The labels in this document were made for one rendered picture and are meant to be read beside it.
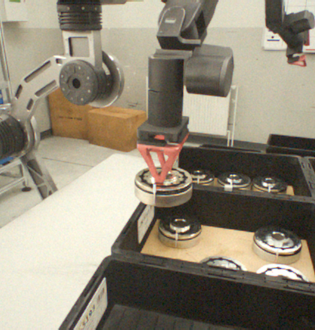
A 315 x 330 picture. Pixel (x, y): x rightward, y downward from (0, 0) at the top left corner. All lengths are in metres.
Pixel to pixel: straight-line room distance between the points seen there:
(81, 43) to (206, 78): 0.70
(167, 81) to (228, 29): 3.31
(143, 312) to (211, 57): 0.44
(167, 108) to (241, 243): 0.42
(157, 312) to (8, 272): 0.48
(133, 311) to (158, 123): 0.34
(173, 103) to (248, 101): 3.33
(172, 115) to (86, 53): 0.64
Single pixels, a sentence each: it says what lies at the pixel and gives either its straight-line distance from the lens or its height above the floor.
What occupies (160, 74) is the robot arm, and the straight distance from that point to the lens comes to 0.50.
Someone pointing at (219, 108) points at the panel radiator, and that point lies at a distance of 3.77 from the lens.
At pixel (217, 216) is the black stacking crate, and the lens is 0.83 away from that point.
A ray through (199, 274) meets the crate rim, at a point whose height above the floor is 0.93.
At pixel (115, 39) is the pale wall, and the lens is 4.28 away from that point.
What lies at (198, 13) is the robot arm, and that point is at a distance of 0.55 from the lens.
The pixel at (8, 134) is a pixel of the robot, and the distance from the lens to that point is 1.42.
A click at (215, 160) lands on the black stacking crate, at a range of 1.09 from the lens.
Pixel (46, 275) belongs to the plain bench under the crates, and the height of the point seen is 0.70.
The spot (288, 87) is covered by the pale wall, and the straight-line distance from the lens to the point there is 3.77.
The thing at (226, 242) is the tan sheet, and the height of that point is 0.83.
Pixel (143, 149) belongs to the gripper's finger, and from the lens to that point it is 0.52.
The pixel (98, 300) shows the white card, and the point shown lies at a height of 0.90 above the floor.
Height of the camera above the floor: 1.29
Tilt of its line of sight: 23 degrees down
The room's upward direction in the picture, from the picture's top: straight up
